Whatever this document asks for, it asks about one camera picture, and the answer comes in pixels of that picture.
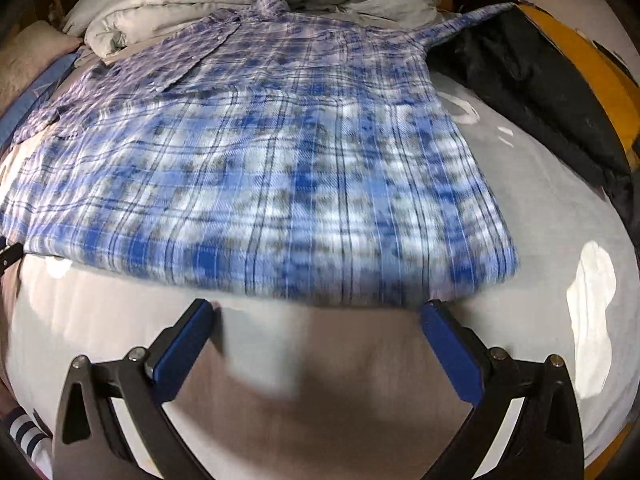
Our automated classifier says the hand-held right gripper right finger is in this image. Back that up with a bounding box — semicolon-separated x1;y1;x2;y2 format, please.
421;300;586;480

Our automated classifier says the grey crumpled duvet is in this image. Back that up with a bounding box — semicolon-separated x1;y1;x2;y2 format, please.
62;0;451;65

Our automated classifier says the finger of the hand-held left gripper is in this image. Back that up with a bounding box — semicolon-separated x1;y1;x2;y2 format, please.
0;241;24;277

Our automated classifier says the beige pillow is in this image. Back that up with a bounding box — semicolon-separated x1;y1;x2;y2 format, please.
0;22;82;117

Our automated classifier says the striped sock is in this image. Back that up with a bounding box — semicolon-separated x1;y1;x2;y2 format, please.
0;405;54;480

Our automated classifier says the orange cloth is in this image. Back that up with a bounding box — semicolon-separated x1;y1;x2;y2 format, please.
520;2;640;147

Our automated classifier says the blue plaid flannel shirt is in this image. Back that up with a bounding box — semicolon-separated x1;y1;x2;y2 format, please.
0;0;522;311

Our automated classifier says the black jacket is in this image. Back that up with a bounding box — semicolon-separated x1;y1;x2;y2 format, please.
425;2;640;243

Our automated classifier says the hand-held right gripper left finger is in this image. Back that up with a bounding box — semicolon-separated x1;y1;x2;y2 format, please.
52;298;216;480

